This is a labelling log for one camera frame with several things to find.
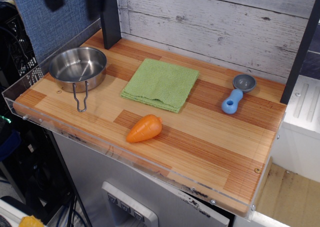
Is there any stainless steel pot with handle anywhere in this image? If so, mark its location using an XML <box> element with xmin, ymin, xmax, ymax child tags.
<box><xmin>48</xmin><ymin>47</ymin><xmax>107</xmax><ymax>112</ymax></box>

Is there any green towel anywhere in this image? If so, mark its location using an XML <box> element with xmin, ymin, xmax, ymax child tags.
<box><xmin>120</xmin><ymin>58</ymin><xmax>199</xmax><ymax>114</ymax></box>

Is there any orange plastic carrot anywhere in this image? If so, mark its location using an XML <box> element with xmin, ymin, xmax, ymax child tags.
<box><xmin>126</xmin><ymin>114</ymin><xmax>163</xmax><ymax>143</ymax></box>

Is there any clear acrylic table guard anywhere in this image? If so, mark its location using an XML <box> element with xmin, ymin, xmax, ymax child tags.
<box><xmin>1</xmin><ymin>20</ymin><xmax>273</xmax><ymax>222</ymax></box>

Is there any blue grey ice cream scoop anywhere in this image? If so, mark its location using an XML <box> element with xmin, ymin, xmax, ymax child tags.
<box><xmin>221</xmin><ymin>74</ymin><xmax>257</xmax><ymax>115</ymax></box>

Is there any yellow object bottom left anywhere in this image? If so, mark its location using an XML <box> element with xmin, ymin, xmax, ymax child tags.
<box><xmin>18</xmin><ymin>215</ymin><xmax>44</xmax><ymax>227</ymax></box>

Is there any dark grey left post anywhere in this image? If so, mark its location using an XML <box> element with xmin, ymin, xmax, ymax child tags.
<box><xmin>100</xmin><ymin>0</ymin><xmax>122</xmax><ymax>50</ymax></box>

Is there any dark grey post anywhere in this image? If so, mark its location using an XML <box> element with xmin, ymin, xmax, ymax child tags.
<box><xmin>280</xmin><ymin>0</ymin><xmax>320</xmax><ymax>105</ymax></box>
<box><xmin>100</xmin><ymin>0</ymin><xmax>122</xmax><ymax>50</ymax></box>

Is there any black crate with cables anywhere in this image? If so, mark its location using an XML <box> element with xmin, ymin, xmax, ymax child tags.
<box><xmin>0</xmin><ymin>1</ymin><xmax>37</xmax><ymax>86</ymax></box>

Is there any dark grey right post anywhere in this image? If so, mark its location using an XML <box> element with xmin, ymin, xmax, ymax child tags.
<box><xmin>280</xmin><ymin>0</ymin><xmax>320</xmax><ymax>105</ymax></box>

